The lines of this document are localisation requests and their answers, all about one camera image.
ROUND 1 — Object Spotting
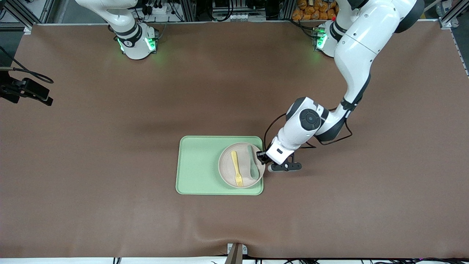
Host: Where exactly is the white connector strip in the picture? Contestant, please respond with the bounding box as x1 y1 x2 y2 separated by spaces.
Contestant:
213 13 268 22

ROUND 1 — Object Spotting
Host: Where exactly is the beige round plate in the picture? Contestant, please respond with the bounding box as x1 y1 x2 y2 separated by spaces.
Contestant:
218 142 265 189

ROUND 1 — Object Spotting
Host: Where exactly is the orange round snacks pile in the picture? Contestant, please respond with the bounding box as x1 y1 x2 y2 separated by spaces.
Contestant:
292 0 339 21

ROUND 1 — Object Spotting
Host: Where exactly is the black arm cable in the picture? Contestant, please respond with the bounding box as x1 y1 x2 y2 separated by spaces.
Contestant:
264 106 354 151
0 46 54 84

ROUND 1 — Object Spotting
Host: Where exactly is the brown table cover mat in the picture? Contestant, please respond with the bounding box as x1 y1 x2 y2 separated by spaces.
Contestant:
0 22 469 259

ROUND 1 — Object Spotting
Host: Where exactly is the sage green plastic spoon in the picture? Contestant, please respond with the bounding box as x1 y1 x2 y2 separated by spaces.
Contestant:
247 145 261 180

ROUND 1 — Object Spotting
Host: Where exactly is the light green rectangular tray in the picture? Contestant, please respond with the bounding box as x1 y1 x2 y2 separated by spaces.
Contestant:
176 136 264 196

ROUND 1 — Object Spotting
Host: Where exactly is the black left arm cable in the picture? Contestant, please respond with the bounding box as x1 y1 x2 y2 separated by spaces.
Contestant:
264 106 354 151

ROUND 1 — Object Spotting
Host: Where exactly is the yellow plastic fork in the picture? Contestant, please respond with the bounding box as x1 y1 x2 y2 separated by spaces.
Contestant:
231 150 244 188

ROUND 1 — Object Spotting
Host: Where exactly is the white power strip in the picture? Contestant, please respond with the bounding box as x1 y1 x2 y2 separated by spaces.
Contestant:
145 2 169 15

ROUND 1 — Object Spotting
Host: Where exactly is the metal table edge clamp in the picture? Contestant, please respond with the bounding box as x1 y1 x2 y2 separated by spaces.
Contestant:
227 243 248 264

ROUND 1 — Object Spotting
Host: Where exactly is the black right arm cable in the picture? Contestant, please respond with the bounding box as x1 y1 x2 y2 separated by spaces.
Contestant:
0 46 54 84

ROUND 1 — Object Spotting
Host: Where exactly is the aluminium frame post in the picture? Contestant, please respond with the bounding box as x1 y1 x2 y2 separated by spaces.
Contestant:
438 0 469 29
0 0 55 34

